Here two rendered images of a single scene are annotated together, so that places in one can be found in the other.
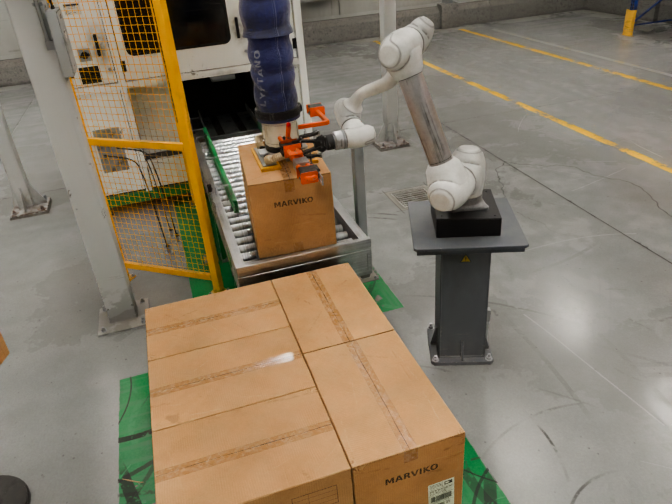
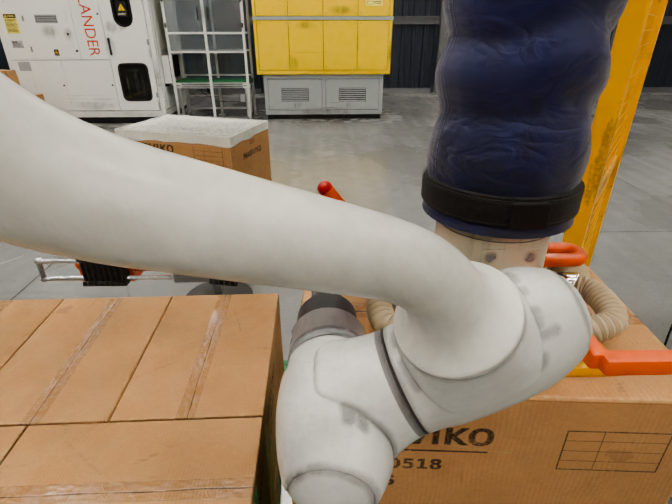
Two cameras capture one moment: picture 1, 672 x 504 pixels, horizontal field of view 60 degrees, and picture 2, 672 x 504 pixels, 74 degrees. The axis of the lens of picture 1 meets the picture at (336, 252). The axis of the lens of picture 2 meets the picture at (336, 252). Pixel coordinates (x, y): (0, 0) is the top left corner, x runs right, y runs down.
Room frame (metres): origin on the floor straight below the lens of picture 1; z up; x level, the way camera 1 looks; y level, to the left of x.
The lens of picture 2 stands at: (2.77, -0.45, 1.45)
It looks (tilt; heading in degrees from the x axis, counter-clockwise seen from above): 27 degrees down; 103
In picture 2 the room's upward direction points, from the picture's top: straight up
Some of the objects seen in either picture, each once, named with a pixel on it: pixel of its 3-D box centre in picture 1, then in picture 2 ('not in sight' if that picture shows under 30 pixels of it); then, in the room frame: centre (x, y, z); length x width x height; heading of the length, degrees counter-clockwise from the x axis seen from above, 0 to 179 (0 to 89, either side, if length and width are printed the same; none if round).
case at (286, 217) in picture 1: (285, 193); (453, 396); (2.85, 0.24, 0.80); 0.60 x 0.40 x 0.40; 11
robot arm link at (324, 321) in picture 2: (338, 140); (328, 349); (2.67, -0.06, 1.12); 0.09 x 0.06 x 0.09; 15
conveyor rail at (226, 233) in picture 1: (213, 196); not in sight; (3.57, 0.78, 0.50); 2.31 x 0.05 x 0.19; 15
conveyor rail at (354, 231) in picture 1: (307, 178); not in sight; (3.74, 0.15, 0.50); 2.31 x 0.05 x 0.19; 15
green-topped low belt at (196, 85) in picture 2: not in sight; (217, 98); (-1.03, 6.96, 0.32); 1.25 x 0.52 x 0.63; 15
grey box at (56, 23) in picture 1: (62, 41); not in sight; (3.00, 1.23, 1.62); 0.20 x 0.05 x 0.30; 15
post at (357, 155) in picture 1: (360, 207); not in sight; (3.22, -0.17, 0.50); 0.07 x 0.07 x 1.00; 15
